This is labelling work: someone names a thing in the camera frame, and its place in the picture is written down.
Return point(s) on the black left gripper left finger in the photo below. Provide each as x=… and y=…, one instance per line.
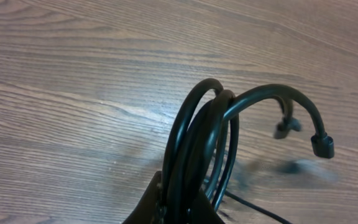
x=149, y=210

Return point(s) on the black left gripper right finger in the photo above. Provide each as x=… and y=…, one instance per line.
x=202, y=212

